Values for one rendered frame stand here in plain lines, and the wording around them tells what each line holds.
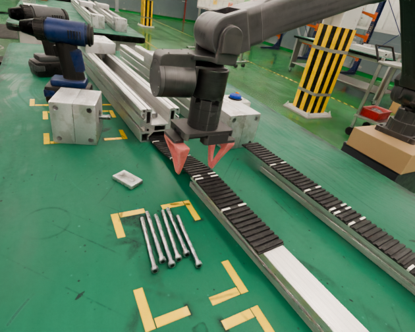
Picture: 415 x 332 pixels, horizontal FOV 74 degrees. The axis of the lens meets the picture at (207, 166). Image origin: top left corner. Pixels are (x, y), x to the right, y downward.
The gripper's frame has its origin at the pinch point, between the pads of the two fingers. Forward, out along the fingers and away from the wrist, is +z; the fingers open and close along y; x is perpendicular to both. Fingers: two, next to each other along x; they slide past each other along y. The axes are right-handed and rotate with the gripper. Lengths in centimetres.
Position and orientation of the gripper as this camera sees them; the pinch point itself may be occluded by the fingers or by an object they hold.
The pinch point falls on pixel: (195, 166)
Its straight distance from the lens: 55.4
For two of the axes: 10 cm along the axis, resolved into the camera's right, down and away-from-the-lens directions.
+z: -1.7, 8.5, 5.0
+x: 5.2, 5.1, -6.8
